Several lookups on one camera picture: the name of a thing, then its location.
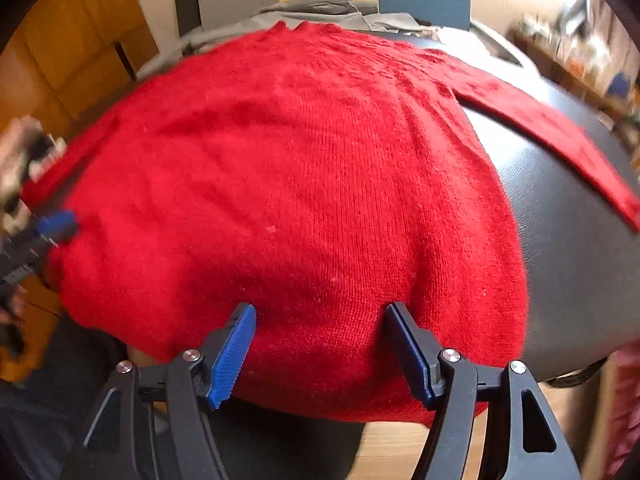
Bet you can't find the red knit sweater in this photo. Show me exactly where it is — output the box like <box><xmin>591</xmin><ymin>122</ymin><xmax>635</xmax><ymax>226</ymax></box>
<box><xmin>22</xmin><ymin>23</ymin><xmax>639</xmax><ymax>424</ymax></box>

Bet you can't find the left hand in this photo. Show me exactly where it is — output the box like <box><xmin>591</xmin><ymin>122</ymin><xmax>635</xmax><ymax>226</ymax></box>
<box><xmin>1</xmin><ymin>115</ymin><xmax>42</xmax><ymax>235</ymax></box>

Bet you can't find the pink ruffled bedding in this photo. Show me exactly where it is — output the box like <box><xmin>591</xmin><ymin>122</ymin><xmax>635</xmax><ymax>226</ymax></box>
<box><xmin>604</xmin><ymin>341</ymin><xmax>640</xmax><ymax>479</ymax></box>

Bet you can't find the grey garment on chair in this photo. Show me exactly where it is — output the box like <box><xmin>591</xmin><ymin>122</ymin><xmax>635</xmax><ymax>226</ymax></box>
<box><xmin>249</xmin><ymin>0</ymin><xmax>426</xmax><ymax>34</ymax></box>

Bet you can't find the cluttered wooden desk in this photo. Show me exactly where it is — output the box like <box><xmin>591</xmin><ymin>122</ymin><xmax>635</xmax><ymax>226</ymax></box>
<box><xmin>508</xmin><ymin>20</ymin><xmax>639</xmax><ymax>152</ymax></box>

